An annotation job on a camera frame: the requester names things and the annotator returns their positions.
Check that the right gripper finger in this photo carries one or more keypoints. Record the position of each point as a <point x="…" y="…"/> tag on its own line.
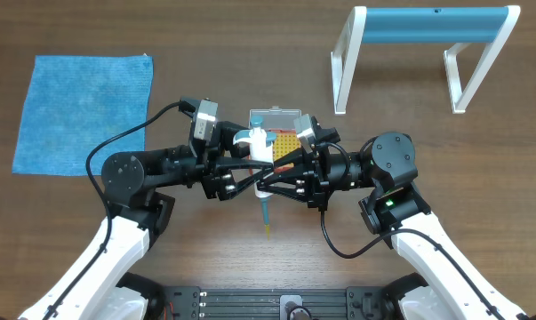
<point x="301" y="189"/>
<point x="301" y="161"/>

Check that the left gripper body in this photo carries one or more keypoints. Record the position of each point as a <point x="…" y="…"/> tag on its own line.
<point x="227" y="140"/>

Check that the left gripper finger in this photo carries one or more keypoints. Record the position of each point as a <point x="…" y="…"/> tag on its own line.
<point x="245" y="164"/>
<point x="221" y="186"/>

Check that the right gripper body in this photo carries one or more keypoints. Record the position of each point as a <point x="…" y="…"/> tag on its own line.
<point x="323" y="186"/>

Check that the white pipette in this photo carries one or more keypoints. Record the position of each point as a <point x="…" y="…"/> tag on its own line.
<point x="259" y="146"/>

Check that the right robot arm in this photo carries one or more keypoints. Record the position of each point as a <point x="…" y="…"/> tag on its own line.
<point x="392" y="160"/>

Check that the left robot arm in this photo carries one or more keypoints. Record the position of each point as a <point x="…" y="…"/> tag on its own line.
<point x="125" y="173"/>

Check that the red and yellow tip box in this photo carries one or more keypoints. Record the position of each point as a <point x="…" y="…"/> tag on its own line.
<point x="287" y="142"/>

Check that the blue cloth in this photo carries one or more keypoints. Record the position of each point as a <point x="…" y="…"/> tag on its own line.
<point x="81" y="111"/>

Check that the white and blue stand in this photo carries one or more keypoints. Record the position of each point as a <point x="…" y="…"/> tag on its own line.
<point x="427" y="24"/>

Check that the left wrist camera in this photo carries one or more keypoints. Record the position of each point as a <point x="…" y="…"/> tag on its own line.
<point x="204" y="121"/>

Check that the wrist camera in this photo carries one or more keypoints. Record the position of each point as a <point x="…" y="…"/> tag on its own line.
<point x="304" y="130"/>
<point x="204" y="121"/>

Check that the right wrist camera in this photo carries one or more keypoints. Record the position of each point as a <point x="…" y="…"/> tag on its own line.
<point x="304" y="130"/>

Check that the mounting rail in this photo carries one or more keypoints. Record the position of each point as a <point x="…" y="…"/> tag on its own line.
<point x="250" y="302"/>

